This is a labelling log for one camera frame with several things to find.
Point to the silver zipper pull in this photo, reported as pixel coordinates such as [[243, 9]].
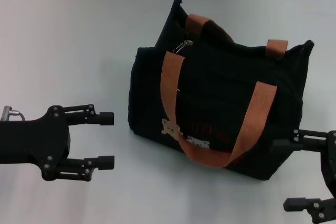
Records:
[[183, 44]]

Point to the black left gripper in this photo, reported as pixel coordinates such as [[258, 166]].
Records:
[[31, 142]]

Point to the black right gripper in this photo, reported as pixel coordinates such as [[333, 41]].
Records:
[[330, 155]]

